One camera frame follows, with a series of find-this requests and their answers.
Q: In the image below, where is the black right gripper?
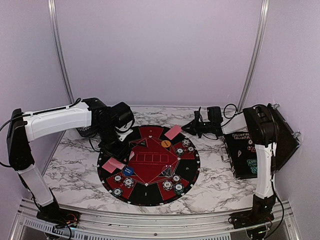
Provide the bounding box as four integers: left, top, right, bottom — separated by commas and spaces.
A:
181, 117, 214, 139

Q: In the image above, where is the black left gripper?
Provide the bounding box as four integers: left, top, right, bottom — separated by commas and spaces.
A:
95, 124, 132, 165

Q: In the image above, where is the red playing card deck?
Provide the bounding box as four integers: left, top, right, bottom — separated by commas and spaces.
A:
127, 150, 135, 161

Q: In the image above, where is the single red playing card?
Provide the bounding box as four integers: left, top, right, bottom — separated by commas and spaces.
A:
102, 158, 126, 173

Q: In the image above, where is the blue small blind button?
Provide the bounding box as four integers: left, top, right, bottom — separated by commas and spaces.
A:
122, 166, 135, 177

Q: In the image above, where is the orange big blind button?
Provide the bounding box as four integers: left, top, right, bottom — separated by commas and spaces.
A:
161, 140, 172, 148

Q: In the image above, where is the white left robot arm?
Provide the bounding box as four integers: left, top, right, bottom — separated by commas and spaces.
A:
5, 98, 135, 223

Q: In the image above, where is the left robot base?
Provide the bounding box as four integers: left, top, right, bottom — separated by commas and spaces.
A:
36, 203, 80, 228

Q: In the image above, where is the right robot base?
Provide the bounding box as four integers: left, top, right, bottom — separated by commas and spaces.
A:
228, 207, 275, 239

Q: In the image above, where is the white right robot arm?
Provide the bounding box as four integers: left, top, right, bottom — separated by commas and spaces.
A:
181, 104, 279, 202

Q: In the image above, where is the black floral box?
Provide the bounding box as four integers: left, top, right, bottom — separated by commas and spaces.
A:
76, 126, 98, 138

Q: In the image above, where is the black poker chip case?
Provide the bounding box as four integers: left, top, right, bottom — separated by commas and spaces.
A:
223, 103, 300, 179

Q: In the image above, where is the clear round dealer button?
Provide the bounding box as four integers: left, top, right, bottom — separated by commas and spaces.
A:
159, 164, 176, 178

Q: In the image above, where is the round red black poker mat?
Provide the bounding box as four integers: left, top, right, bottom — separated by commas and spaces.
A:
97, 125, 201, 207

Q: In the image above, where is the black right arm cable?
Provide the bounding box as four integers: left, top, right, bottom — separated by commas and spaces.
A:
220, 103, 286, 211

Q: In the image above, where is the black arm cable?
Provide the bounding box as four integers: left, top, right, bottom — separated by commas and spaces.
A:
0, 97, 83, 168
220, 103, 286, 211

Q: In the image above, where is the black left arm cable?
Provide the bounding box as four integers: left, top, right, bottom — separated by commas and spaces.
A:
0, 97, 83, 168

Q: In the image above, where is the right aluminium frame post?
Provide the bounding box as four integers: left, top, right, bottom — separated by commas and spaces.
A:
237, 0, 270, 112

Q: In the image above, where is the aluminium frame post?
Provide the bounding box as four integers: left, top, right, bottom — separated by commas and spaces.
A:
47, 0, 75, 104
237, 0, 270, 112

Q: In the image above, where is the left aluminium frame post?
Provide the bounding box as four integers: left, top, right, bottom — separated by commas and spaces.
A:
47, 0, 75, 104

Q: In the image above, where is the aluminium front rail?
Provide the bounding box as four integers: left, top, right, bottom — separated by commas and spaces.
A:
8, 198, 301, 240

